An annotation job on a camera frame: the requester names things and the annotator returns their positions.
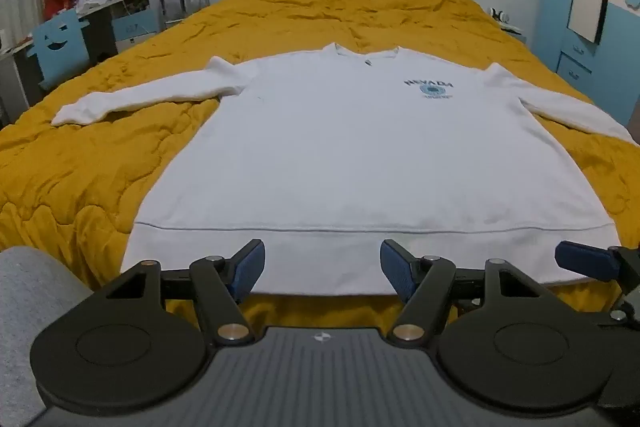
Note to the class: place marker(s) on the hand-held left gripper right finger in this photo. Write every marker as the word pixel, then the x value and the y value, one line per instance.
pixel 395 267

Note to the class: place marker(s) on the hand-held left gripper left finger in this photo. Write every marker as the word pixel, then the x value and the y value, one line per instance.
pixel 250 264

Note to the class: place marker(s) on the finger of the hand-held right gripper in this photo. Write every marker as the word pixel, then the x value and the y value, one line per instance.
pixel 585 259

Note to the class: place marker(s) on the white sweatshirt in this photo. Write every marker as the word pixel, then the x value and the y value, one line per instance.
pixel 340 157

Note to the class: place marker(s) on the grey cloth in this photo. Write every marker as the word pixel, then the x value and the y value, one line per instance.
pixel 30 307

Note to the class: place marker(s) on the bedside table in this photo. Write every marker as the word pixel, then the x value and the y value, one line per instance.
pixel 515 33

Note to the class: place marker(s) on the yellow quilt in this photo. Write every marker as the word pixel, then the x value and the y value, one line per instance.
pixel 300 17

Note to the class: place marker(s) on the blue wardrobe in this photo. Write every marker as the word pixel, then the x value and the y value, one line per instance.
pixel 555 7

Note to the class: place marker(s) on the blue and white drawer unit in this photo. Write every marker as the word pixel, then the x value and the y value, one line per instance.
pixel 132 29

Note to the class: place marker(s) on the grey metal rack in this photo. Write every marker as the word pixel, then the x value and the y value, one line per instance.
pixel 171 2

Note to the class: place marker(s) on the dark desk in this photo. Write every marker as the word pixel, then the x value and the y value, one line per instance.
pixel 97 27

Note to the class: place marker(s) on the blue chair with face cutout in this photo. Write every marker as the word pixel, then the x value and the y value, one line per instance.
pixel 57 42

